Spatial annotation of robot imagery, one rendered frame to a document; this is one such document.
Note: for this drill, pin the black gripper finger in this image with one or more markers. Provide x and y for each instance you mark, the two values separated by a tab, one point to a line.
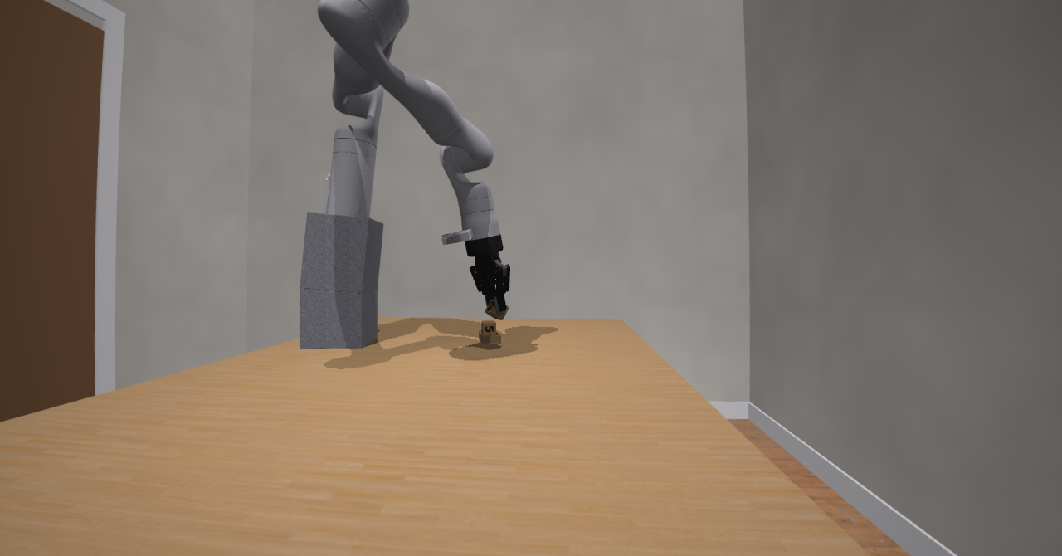
480	283
502	284

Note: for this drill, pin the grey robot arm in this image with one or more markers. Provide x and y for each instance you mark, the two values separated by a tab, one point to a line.
363	28

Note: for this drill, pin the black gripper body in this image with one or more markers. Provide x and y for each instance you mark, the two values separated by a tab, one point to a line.
489	248

